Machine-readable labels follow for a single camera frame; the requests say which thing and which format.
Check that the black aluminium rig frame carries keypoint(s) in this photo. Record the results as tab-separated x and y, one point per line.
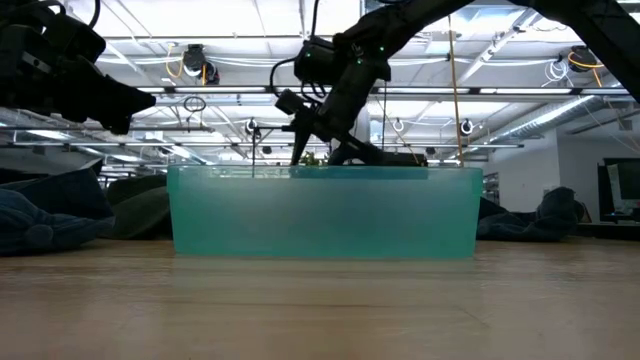
610	231

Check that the black computer case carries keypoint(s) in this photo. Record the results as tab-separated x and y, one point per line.
407	160

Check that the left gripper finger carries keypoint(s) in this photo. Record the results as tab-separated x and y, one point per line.
119	126
110	100

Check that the blue denim cap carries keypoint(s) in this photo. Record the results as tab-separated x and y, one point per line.
545	220
30	225

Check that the small green potted plant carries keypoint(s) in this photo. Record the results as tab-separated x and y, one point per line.
314	160

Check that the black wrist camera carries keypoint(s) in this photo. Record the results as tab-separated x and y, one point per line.
287	102
80	37

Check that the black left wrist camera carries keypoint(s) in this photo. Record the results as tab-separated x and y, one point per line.
80	37

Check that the black computer monitor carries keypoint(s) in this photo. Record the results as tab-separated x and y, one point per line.
627	180

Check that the silver ventilation duct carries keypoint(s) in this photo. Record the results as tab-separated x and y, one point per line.
550	117

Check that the black background gantry frame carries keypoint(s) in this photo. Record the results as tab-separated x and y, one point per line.
254	150

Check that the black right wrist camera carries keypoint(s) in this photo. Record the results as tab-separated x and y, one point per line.
287	102

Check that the teal translucent plastic bin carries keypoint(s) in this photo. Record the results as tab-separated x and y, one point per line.
325	220

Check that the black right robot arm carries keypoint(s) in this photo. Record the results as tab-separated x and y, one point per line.
600	25

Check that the dark green cap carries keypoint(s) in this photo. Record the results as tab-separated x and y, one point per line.
140	210

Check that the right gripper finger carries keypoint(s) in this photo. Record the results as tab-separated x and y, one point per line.
301	142
357	155

